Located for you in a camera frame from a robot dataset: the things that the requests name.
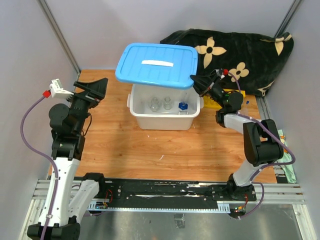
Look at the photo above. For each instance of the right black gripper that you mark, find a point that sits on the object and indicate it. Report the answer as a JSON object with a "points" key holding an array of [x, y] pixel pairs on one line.
{"points": [[202, 84]]}

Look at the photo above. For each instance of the blue plastic lid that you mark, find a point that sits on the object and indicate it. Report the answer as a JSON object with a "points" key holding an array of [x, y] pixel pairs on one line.
{"points": [[155, 64]]}

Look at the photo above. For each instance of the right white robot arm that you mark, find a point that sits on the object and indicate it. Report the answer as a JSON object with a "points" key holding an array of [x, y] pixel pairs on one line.
{"points": [[260, 137]]}

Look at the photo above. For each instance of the black floral blanket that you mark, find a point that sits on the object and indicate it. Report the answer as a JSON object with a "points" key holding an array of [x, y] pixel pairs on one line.
{"points": [[253, 60]]}

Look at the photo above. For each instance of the metal crucible tongs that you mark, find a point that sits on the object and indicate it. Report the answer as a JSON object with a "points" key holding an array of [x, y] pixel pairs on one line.
{"points": [[179, 113]]}

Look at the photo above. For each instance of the clear plastic tube rack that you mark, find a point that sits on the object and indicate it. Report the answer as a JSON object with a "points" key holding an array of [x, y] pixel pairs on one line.
{"points": [[245, 110]]}

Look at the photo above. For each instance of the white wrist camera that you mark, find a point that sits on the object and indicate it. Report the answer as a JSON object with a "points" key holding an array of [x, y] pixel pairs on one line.
{"points": [[57, 90], [220, 73]]}

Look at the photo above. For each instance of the white plastic bin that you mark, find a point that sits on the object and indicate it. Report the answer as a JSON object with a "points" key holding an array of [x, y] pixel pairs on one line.
{"points": [[138, 102]]}

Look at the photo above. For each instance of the green cartoon cloth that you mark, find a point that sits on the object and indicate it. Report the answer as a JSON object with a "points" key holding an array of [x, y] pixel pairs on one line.
{"points": [[288, 169]]}

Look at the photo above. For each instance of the yellow test tube rack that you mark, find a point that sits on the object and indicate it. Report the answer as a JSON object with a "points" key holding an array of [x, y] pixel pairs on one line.
{"points": [[228, 99]]}

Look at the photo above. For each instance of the small glass beaker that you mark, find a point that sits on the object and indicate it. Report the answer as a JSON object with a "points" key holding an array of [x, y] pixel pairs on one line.
{"points": [[167, 103]]}

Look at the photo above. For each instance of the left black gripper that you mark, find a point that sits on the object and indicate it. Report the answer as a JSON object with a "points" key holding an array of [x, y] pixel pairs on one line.
{"points": [[96, 90]]}

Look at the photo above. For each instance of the glass conical flask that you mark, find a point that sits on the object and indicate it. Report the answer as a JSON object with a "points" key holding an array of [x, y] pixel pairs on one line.
{"points": [[155, 104]]}

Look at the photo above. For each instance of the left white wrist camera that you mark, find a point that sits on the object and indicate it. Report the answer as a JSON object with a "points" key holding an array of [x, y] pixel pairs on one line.
{"points": [[57, 90]]}

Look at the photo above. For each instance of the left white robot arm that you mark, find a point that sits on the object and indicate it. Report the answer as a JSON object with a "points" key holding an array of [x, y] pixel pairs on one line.
{"points": [[62, 213]]}

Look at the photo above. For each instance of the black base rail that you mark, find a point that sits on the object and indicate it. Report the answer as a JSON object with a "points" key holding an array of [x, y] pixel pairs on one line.
{"points": [[167, 194]]}

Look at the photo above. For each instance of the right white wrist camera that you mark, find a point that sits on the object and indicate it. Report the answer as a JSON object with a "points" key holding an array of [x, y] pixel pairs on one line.
{"points": [[220, 73]]}

